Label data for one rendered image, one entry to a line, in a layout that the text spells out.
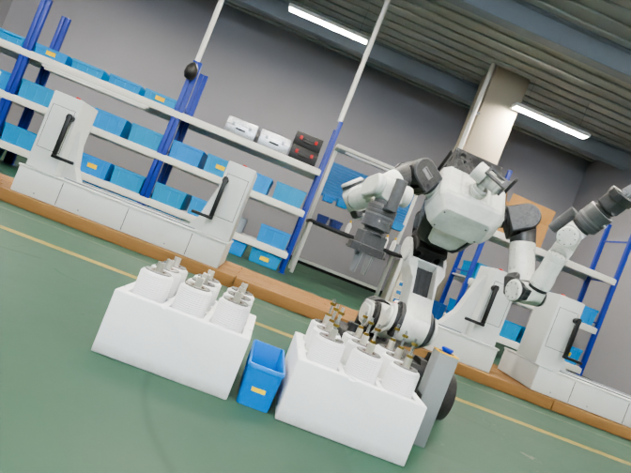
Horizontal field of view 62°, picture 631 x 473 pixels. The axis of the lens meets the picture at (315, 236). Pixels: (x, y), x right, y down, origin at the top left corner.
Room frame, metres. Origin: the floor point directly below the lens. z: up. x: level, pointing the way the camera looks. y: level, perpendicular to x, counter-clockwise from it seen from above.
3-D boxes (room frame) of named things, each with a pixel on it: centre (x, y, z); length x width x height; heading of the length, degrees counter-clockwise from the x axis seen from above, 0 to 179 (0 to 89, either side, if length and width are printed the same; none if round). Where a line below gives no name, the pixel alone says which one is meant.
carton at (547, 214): (6.75, -2.32, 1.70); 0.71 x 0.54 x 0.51; 98
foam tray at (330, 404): (1.65, -0.26, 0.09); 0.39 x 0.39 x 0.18; 3
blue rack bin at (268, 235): (6.47, 0.49, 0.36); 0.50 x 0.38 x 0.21; 5
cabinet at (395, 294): (7.35, -1.46, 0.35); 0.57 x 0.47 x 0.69; 5
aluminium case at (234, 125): (6.36, 1.29, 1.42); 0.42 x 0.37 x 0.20; 2
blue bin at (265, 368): (1.60, 0.00, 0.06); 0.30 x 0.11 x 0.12; 4
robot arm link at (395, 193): (1.52, -0.16, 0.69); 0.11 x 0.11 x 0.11; 20
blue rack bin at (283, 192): (6.45, 0.50, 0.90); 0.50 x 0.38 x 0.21; 5
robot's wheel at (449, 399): (2.17, -0.72, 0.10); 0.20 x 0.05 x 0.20; 5
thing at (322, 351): (1.53, -0.15, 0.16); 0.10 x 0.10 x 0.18
